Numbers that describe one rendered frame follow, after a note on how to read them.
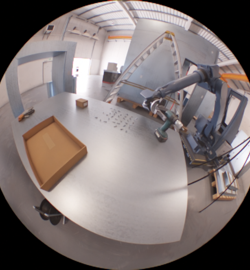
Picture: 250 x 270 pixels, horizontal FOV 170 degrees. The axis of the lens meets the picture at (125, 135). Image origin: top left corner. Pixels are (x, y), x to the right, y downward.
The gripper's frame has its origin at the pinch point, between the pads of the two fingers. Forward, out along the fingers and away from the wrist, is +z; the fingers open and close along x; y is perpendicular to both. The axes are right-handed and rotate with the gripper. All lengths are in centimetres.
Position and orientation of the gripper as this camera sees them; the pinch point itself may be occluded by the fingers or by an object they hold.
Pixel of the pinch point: (170, 118)
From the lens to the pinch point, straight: 63.6
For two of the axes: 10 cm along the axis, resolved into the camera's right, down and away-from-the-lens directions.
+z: 2.3, 7.0, -6.8
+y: -2.3, 7.1, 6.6
